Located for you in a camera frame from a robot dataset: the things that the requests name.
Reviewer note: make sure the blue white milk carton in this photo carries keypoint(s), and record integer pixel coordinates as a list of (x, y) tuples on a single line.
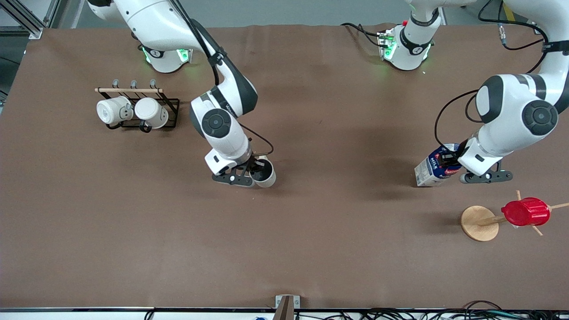
[(426, 174)]

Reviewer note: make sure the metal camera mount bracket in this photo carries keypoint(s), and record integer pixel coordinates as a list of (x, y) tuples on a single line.
[(286, 306)]

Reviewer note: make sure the beige mug with grey inside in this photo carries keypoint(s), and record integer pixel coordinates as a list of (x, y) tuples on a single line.
[(268, 180)]

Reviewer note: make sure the brown table cover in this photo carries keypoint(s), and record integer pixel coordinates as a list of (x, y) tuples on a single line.
[(284, 249)]

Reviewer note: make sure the plain white mug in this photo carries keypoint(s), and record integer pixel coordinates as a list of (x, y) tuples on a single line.
[(151, 113)]

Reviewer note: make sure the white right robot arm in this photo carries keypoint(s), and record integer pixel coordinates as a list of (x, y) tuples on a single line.
[(222, 133)]

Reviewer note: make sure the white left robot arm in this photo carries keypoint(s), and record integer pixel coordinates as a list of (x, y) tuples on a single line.
[(511, 111)]

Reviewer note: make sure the white mug with face print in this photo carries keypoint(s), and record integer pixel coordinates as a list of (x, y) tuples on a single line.
[(111, 111)]

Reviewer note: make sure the wooden mug tree stand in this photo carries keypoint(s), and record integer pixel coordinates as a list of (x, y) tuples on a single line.
[(478, 224)]

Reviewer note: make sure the red ribbed plastic cup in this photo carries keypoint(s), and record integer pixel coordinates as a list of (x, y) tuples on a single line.
[(526, 212)]

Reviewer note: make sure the aluminium frame profile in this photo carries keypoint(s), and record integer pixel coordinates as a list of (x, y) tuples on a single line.
[(35, 32)]

